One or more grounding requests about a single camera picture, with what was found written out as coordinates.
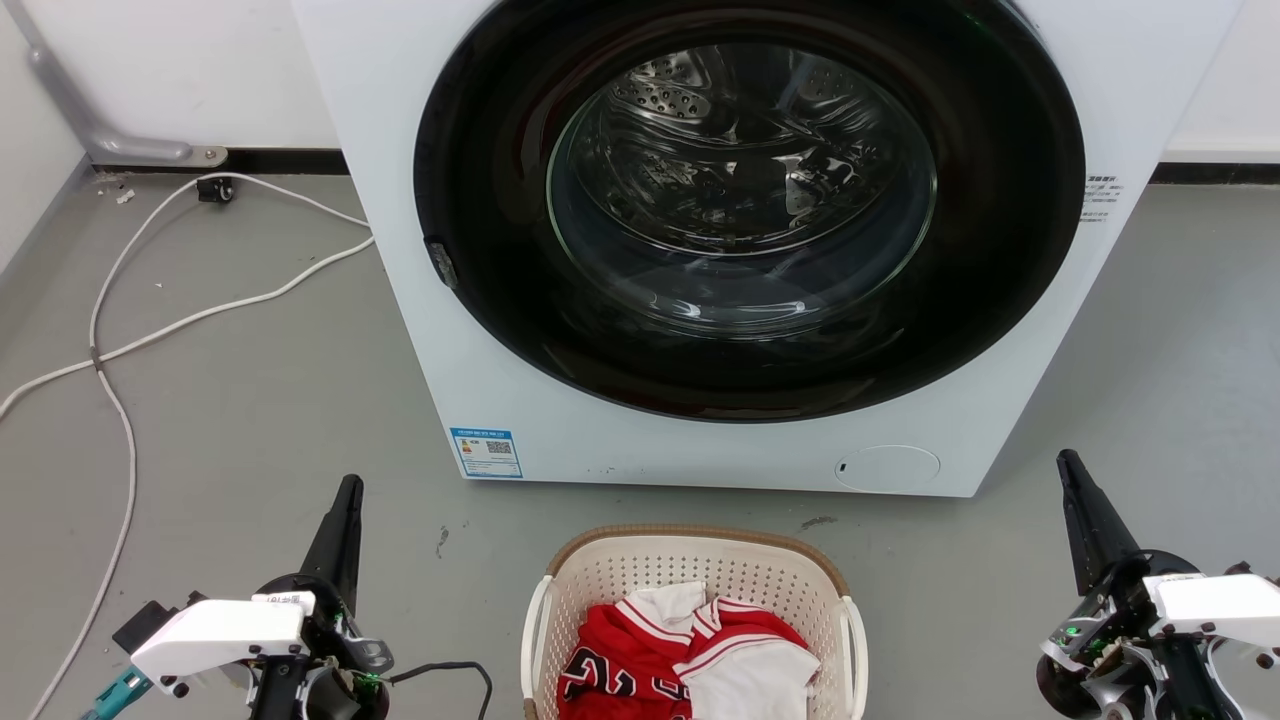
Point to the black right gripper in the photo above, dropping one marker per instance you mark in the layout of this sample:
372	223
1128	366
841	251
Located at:
1105	650

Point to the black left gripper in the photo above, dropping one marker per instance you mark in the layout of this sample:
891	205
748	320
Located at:
345	665

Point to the beige plastic laundry basket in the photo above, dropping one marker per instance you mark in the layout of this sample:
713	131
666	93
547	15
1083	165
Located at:
640	560

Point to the blue energy label sticker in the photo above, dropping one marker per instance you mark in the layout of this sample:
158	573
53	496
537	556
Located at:
486	453

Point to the small black box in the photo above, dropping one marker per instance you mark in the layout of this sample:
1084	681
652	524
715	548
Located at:
145	622

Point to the round white filter cover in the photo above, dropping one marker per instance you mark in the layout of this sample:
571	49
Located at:
888	469

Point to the teal connector piece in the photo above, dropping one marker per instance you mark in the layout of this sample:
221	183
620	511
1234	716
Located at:
118	695

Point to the white front-load washing machine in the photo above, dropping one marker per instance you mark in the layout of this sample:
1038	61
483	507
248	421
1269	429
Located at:
620	450

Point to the red basketball jersey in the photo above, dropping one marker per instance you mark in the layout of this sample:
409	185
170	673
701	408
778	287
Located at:
620	665

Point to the small printed text label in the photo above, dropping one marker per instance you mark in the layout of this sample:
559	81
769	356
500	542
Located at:
1101	198

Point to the round black washer door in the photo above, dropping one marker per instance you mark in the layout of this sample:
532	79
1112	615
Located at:
500	250

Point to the white garment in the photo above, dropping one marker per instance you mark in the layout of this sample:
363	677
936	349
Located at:
755	685

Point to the small black floor clip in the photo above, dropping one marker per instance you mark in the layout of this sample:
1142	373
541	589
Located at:
215	189

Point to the grey drain pipe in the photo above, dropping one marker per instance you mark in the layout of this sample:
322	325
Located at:
75	115

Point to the perforated steel washer drum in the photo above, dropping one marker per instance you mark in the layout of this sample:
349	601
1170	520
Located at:
668	96

